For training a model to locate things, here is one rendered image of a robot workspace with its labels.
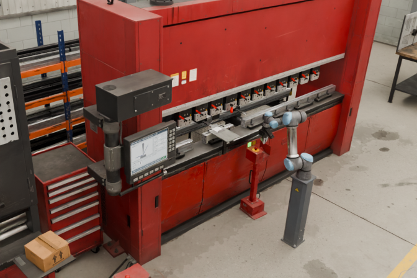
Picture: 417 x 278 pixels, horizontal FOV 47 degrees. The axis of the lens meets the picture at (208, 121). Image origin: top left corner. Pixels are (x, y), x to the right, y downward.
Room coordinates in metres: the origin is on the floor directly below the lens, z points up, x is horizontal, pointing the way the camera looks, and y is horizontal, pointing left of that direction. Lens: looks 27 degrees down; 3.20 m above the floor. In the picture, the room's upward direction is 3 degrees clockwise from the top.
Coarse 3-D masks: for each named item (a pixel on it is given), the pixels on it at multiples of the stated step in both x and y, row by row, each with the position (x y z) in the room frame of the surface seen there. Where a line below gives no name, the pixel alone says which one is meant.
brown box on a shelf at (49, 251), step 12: (36, 240) 2.34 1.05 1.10; (48, 240) 2.34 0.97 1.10; (60, 240) 2.35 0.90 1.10; (36, 252) 2.24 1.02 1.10; (48, 252) 2.24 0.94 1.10; (60, 252) 2.27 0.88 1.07; (24, 264) 2.23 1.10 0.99; (36, 264) 2.22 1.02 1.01; (48, 264) 2.20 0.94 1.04; (60, 264) 2.25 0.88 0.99; (36, 276) 2.14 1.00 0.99
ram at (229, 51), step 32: (320, 0) 5.20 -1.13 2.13; (352, 0) 5.66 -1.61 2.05; (192, 32) 3.94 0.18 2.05; (224, 32) 4.21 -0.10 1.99; (256, 32) 4.51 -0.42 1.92; (288, 32) 4.86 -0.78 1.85; (320, 32) 5.27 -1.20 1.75; (192, 64) 3.95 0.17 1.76; (224, 64) 4.23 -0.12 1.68; (256, 64) 4.55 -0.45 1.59; (288, 64) 4.91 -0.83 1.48; (320, 64) 5.34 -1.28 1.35; (192, 96) 3.96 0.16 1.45; (224, 96) 4.25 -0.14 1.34
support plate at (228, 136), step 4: (212, 132) 4.14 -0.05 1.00; (216, 132) 4.14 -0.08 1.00; (220, 132) 4.15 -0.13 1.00; (224, 132) 4.15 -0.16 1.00; (228, 132) 4.16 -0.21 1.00; (232, 132) 4.16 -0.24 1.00; (216, 136) 4.08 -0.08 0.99; (220, 136) 4.07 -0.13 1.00; (224, 136) 4.07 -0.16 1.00; (228, 136) 4.08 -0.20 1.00; (232, 136) 4.08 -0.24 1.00; (236, 136) 4.09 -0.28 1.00; (224, 140) 4.00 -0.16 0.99; (228, 140) 3.99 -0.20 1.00
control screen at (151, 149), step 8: (152, 136) 2.96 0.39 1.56; (160, 136) 3.02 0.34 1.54; (136, 144) 2.85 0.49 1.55; (144, 144) 2.91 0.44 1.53; (152, 144) 2.96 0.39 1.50; (160, 144) 3.02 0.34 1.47; (136, 152) 2.85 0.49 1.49; (144, 152) 2.91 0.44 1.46; (152, 152) 2.96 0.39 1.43; (160, 152) 3.02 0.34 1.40; (136, 160) 2.85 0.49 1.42; (144, 160) 2.91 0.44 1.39; (152, 160) 2.96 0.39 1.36; (160, 160) 3.02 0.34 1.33; (136, 168) 2.85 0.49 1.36; (144, 168) 2.91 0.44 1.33
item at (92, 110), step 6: (84, 108) 3.08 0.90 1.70; (90, 108) 3.08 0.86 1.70; (96, 108) 3.09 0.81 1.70; (84, 114) 3.07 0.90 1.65; (90, 114) 3.01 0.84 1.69; (96, 114) 2.99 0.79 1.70; (90, 120) 3.01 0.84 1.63; (96, 120) 2.95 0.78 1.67; (102, 120) 2.92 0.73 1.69; (102, 126) 2.92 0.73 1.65
